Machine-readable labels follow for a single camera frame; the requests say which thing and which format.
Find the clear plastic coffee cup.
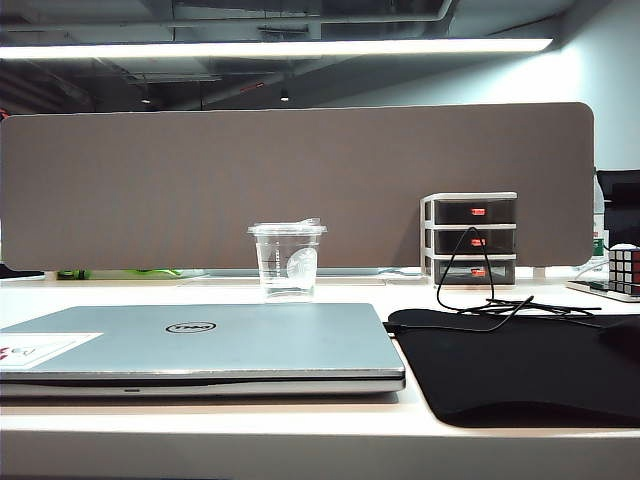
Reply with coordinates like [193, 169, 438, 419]
[246, 217, 329, 303]

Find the silver Dell laptop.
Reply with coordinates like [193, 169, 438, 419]
[0, 302, 407, 399]

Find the brown desk partition panel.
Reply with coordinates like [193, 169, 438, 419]
[0, 102, 596, 271]

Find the long ceiling light strip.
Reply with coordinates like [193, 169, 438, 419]
[0, 37, 555, 61]

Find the black mouse pad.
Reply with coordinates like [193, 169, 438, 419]
[383, 307, 640, 430]

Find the green item behind partition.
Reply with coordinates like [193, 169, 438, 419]
[55, 268, 184, 280]

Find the smartphone with white case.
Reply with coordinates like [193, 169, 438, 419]
[566, 279, 640, 304]

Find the clear bottle with green label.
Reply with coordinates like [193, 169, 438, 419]
[592, 167, 609, 261]

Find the white sticker with red print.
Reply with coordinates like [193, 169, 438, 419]
[0, 331, 105, 370]

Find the black flat object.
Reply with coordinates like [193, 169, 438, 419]
[0, 263, 46, 282]

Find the Rubik's cube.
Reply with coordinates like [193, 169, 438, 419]
[607, 243, 640, 296]

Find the white drawer organizer frame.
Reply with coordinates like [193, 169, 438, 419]
[419, 191, 519, 287]

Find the dark drawer with red handle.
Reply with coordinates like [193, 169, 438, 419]
[433, 198, 517, 225]
[433, 258, 517, 285]
[433, 228, 517, 255]

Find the thin black cable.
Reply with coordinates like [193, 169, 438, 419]
[436, 226, 604, 332]

